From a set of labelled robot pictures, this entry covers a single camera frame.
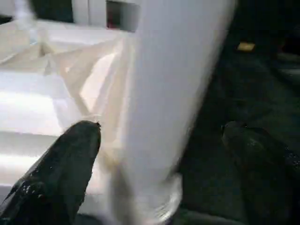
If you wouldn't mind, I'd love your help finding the black plastic mat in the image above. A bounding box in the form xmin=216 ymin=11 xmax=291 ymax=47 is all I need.
xmin=70 ymin=28 xmax=300 ymax=225

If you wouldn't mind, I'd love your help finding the white plastic table top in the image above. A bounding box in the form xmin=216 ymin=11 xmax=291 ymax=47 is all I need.
xmin=0 ymin=19 xmax=141 ymax=202

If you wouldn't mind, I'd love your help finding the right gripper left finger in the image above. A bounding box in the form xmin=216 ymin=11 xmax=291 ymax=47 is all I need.
xmin=0 ymin=120 xmax=101 ymax=225

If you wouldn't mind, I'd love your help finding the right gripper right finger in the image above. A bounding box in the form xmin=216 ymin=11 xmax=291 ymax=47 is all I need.
xmin=223 ymin=121 xmax=300 ymax=225

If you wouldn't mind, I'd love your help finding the white cabinet with glass doors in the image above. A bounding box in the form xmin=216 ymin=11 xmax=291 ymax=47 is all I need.
xmin=70 ymin=0 xmax=141 ymax=32

